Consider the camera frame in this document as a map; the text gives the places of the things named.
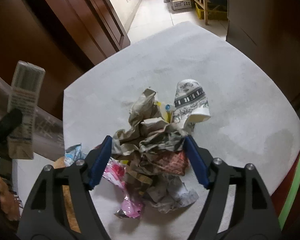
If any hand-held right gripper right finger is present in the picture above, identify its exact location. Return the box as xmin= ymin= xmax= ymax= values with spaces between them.
xmin=184 ymin=135 xmax=283 ymax=240

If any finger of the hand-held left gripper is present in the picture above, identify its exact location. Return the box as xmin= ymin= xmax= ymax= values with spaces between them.
xmin=0 ymin=108 xmax=23 ymax=145

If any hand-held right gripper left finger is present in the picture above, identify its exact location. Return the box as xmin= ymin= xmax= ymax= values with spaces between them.
xmin=16 ymin=135 xmax=113 ymax=240

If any long pale cardboard carton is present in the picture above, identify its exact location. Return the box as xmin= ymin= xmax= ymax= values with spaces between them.
xmin=7 ymin=60 xmax=46 ymax=160

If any translucent plastic bag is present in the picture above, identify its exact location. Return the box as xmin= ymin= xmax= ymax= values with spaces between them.
xmin=0 ymin=67 xmax=65 ymax=160

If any grey printed wrapper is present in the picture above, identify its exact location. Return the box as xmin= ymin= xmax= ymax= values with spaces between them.
xmin=139 ymin=122 xmax=189 ymax=160

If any brown paper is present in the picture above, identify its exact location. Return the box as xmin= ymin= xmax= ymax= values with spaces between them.
xmin=112 ymin=88 xmax=170 ymax=188

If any red bin with green rim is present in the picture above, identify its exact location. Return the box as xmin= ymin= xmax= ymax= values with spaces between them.
xmin=271 ymin=136 xmax=300 ymax=232

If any pink snack bag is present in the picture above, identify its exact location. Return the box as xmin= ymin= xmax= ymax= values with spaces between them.
xmin=102 ymin=156 xmax=145 ymax=219

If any red patterned packet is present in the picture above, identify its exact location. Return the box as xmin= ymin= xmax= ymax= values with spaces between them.
xmin=155 ymin=151 xmax=189 ymax=177

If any blue white small wrapper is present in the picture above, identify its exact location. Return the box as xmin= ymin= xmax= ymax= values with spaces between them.
xmin=64 ymin=144 xmax=87 ymax=167

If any crumpled white wrapper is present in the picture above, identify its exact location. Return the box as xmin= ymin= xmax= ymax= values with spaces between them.
xmin=146 ymin=174 xmax=199 ymax=214

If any patterned white paper cup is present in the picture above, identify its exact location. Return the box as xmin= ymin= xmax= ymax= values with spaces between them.
xmin=174 ymin=79 xmax=211 ymax=133

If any orange fuzzy cloth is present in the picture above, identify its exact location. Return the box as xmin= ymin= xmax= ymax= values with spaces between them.
xmin=0 ymin=175 xmax=23 ymax=220

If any brown wooden door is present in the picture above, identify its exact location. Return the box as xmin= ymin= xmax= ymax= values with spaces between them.
xmin=15 ymin=0 xmax=130 ymax=68

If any yellow plastic crate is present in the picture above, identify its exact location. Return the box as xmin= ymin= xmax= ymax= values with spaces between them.
xmin=195 ymin=2 xmax=228 ymax=20

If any dark brown wardrobe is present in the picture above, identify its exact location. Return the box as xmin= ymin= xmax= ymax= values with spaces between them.
xmin=225 ymin=0 xmax=300 ymax=100

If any open cardboard box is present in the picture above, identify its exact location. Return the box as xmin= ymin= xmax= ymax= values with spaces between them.
xmin=170 ymin=0 xmax=192 ymax=11

